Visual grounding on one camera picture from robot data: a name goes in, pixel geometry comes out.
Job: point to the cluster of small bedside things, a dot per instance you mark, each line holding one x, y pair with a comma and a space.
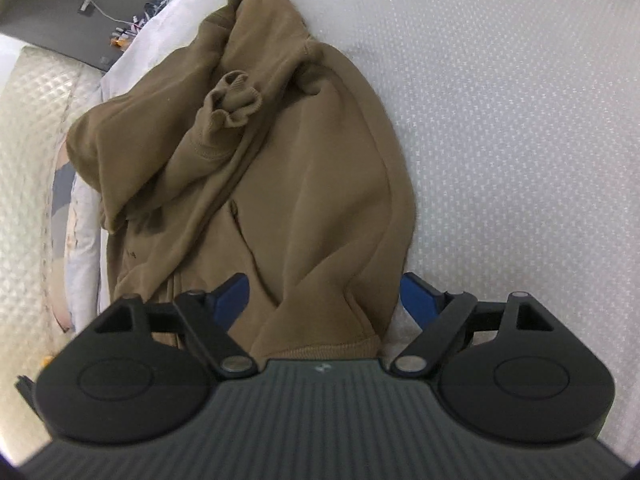
130, 27

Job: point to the pink and grey patterned pillow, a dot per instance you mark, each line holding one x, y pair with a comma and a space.
62, 195

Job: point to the brown hoodie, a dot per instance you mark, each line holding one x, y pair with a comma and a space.
300, 185

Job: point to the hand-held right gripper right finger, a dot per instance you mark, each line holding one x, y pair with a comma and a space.
417, 295

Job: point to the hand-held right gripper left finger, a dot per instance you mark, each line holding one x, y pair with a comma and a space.
232, 295

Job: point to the white wall charger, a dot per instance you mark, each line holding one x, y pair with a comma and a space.
86, 6

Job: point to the cream quilted headboard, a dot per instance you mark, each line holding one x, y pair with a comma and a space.
25, 160

